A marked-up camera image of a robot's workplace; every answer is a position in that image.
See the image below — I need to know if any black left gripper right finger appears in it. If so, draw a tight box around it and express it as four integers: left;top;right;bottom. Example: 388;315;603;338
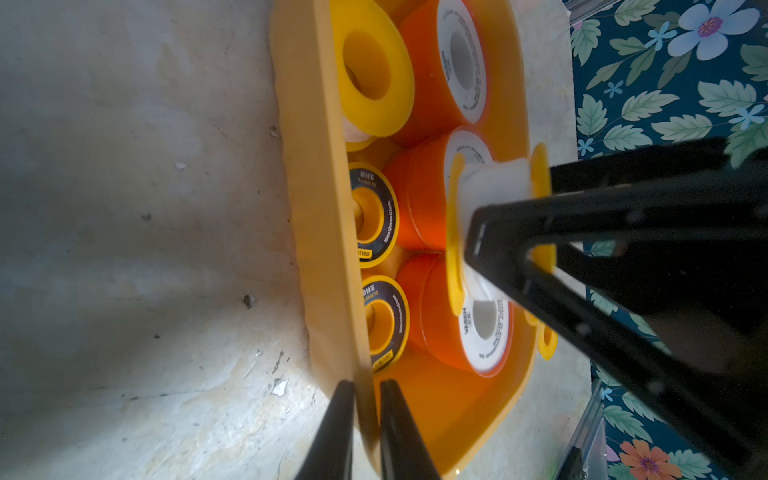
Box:
380;380;441;479

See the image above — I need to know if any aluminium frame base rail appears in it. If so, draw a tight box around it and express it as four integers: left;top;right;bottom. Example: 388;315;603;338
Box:
554;380;609;480

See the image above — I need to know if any black yellow tape roll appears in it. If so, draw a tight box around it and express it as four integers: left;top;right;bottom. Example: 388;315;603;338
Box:
348;162;401;269
362;274;411;373

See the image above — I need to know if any yellow plastic storage box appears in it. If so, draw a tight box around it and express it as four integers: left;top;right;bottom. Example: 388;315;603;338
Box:
269;1;538;478

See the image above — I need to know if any orange sealing tape roll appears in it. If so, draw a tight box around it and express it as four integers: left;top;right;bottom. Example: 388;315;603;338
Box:
396;253;514;378
392;0;489;147
384;127;494;251

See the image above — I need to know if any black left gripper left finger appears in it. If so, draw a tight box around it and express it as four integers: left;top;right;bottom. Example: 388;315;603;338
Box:
295;380;356;480

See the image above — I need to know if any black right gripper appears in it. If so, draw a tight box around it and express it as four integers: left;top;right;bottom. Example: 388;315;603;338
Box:
465;137;767;479

